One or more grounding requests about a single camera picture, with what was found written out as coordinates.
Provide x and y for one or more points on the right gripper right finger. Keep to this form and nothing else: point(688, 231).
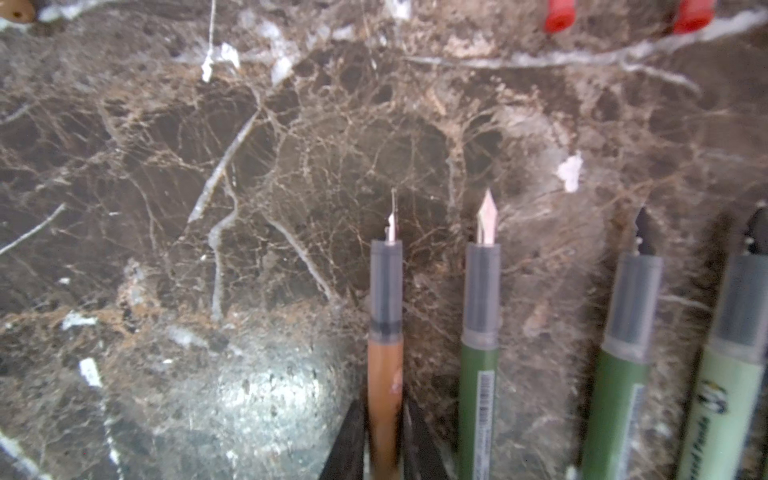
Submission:
point(421, 458)

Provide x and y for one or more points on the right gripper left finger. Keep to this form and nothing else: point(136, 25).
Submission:
point(346, 457)

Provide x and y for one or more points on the green pen front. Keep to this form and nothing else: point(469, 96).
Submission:
point(479, 346)

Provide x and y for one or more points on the green pen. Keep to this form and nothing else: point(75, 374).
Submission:
point(479, 346)
point(623, 362)
point(732, 362)

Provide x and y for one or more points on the red pen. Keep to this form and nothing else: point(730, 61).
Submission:
point(560, 15)
point(693, 15)

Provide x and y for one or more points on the brown pen short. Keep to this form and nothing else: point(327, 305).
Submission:
point(18, 11)

